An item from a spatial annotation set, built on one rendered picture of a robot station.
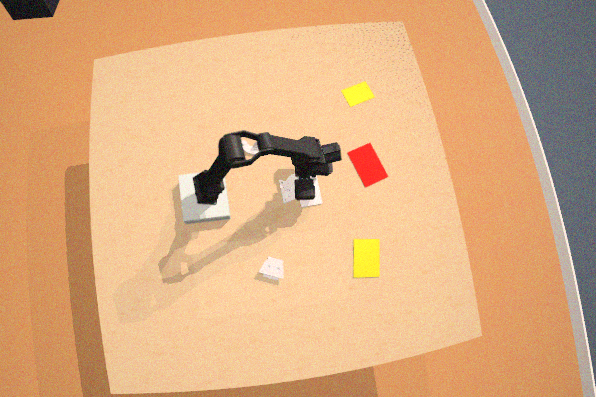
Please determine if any red rectangular block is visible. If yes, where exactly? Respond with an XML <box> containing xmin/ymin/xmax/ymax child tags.
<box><xmin>348</xmin><ymin>143</ymin><xmax>388</xmax><ymax>188</ymax></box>

